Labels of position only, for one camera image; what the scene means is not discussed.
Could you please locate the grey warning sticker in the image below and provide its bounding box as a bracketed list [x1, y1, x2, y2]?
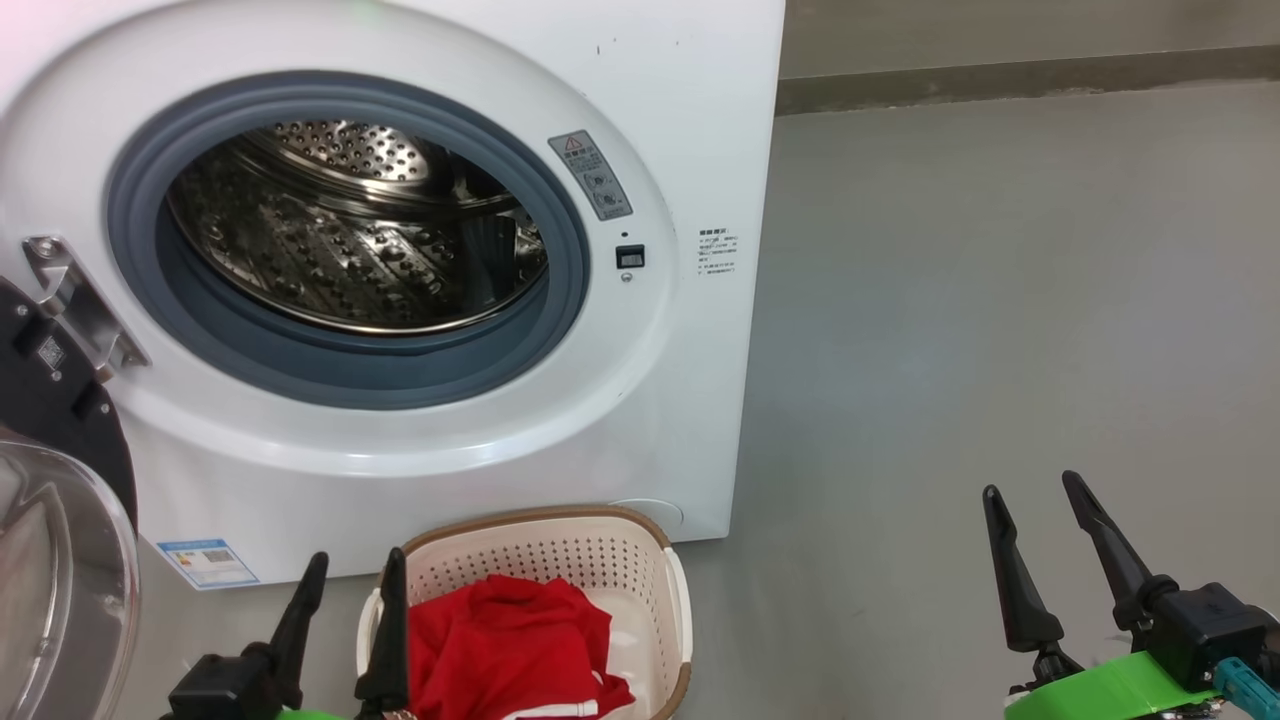
[548, 130, 634, 222]

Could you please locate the black round glass washer door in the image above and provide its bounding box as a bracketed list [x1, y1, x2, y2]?
[0, 275, 141, 720]

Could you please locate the round white filter cover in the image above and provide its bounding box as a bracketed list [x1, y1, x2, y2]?
[608, 497, 685, 531]

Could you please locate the red and white garment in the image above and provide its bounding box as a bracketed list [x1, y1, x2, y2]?
[405, 573, 636, 720]

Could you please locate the white front-load washing machine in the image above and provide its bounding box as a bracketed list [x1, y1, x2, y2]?
[0, 0, 786, 591]

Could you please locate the perforated steel washer drum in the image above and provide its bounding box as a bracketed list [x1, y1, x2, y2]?
[165, 120, 549, 338]

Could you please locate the grey rubber door gasket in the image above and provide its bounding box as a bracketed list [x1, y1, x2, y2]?
[105, 70, 591, 411]

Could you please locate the blue energy label sticker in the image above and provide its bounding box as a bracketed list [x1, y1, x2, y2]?
[155, 538, 261, 591]

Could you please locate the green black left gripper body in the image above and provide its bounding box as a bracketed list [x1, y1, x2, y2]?
[160, 645, 346, 720]

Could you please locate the small printed text label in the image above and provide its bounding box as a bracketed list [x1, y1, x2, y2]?
[697, 227, 739, 278]

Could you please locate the cream perforated laundry basket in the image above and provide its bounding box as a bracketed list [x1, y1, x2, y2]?
[357, 505, 693, 720]

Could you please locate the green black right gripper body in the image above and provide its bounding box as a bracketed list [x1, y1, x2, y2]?
[1005, 578, 1280, 720]

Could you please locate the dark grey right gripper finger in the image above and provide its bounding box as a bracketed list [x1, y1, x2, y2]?
[1062, 470, 1179, 633]
[982, 485, 1086, 693]

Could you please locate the silver metal door hinge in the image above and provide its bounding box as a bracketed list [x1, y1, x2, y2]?
[22, 235, 151, 381]

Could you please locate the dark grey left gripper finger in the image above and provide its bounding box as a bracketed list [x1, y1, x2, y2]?
[262, 551, 329, 711]
[355, 547, 409, 716]

